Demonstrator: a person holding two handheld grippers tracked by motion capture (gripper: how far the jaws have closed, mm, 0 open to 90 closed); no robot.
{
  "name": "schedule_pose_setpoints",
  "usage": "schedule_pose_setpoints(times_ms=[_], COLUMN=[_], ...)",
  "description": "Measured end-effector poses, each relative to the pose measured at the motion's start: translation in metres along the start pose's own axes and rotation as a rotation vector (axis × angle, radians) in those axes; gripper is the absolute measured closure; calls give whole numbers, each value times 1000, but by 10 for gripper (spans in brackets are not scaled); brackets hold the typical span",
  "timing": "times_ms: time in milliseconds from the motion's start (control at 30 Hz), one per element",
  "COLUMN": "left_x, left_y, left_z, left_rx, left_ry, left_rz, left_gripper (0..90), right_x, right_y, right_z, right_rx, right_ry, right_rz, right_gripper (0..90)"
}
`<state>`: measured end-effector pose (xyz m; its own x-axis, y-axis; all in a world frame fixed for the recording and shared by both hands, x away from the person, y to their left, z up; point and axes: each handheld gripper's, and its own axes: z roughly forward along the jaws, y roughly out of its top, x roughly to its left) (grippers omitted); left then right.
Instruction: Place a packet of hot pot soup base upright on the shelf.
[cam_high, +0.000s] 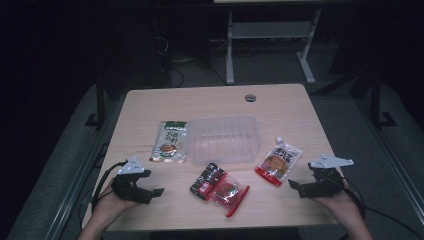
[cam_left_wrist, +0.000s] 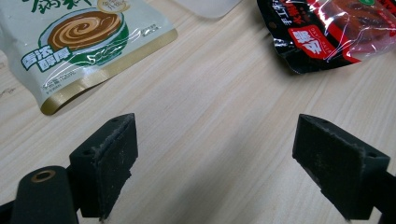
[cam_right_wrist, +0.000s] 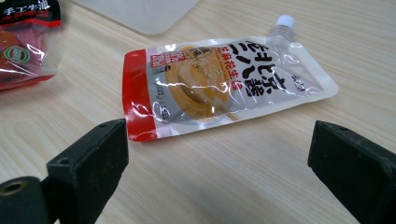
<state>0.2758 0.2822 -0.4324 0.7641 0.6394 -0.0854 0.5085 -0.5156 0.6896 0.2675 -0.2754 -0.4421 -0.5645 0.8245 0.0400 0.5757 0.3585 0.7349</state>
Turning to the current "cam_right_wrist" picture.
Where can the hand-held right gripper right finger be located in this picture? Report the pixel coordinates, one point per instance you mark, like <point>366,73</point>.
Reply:
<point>355,168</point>

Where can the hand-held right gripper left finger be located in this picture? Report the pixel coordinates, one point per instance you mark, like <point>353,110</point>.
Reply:
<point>90,168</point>

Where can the sauce pouch with white cap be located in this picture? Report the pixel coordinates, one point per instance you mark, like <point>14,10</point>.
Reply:
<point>218,84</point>

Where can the clear plastic container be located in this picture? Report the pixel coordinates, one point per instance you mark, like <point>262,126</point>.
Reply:
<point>140,15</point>

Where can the red snack packet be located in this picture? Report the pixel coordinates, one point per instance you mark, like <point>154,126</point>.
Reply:
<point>21,46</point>

